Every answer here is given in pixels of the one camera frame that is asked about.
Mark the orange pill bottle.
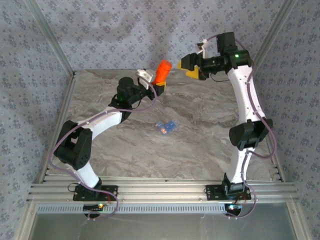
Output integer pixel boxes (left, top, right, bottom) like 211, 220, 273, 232
151, 59, 173, 85

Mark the small blue toy block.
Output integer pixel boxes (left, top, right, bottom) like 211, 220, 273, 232
156, 119, 180, 136

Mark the aluminium frame post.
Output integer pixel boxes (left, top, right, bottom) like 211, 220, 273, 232
248, 0, 298, 75
24, 0, 77, 76

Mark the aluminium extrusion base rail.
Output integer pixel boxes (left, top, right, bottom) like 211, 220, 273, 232
26, 176, 300, 203

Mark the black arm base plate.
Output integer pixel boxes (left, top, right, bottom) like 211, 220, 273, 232
72, 184, 119, 202
204, 184, 252, 201

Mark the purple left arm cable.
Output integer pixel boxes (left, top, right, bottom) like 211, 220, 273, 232
47, 74, 158, 222

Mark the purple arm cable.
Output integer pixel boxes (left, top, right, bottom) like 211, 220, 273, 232
203, 34, 275, 221
47, 74, 158, 222

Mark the grey slotted cable duct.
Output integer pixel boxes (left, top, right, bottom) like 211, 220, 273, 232
37, 202, 226, 215

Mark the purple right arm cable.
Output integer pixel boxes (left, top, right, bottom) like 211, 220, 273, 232
203, 34, 275, 221

